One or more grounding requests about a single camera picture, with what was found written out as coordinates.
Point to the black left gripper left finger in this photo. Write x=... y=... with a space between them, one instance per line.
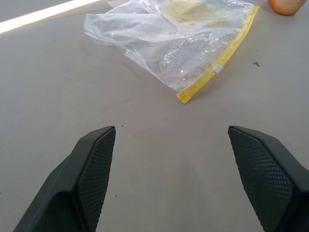
x=79 y=178

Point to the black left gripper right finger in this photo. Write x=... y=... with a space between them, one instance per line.
x=268 y=178

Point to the clear yellow-zipper plastic bag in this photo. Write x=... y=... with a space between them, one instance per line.
x=173 y=41

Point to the orange round object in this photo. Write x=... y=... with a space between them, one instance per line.
x=286 y=6

